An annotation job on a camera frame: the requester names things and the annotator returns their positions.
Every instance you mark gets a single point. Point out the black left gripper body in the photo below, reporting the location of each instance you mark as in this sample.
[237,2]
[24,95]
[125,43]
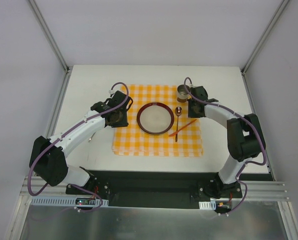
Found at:
[125,110]

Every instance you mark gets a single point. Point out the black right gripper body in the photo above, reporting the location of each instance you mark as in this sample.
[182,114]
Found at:
[191,107]

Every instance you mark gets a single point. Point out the copper spoon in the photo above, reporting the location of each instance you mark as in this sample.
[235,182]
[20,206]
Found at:
[178,112]

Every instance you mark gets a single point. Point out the metal cup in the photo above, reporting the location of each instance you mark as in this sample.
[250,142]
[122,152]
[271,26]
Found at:
[182,94]

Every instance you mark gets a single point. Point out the orange chopsticks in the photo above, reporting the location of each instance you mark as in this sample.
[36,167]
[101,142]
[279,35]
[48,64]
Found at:
[182,128]

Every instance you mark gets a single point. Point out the red rimmed cream plate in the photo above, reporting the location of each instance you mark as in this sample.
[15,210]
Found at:
[155,118]

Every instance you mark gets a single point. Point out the yellow white checkered cloth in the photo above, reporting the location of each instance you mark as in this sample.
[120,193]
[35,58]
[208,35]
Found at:
[132,140]

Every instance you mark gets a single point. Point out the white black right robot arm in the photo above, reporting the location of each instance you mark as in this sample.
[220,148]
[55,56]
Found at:
[245,138]

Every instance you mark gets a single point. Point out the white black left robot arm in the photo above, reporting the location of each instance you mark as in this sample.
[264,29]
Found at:
[48,156]

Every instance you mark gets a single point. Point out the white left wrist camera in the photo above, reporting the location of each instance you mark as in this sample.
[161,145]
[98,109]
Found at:
[111,92]

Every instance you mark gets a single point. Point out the aluminium left side rail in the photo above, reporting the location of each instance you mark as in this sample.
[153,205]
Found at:
[58,104]

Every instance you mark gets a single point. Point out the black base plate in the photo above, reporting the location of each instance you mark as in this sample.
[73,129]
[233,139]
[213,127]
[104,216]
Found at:
[173,190]

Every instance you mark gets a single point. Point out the right white cable duct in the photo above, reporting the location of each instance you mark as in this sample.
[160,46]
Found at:
[207,205]

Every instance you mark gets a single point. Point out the white cable duct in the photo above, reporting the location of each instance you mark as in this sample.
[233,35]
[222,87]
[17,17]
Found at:
[68,201]
[207,205]

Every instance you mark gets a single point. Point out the aluminium front rail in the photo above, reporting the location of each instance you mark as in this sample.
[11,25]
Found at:
[257,190]

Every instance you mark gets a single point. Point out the left white cable duct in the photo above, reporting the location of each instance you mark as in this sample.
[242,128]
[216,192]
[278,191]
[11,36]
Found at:
[68,201]

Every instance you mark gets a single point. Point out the aluminium frame post left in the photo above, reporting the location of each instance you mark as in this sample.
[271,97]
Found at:
[47,33]

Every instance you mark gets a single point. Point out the aluminium frame post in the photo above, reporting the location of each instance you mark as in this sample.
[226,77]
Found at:
[47,33]
[265,35]

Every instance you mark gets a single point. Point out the aluminium frame post right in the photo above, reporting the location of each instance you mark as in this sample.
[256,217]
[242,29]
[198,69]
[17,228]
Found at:
[265,35]

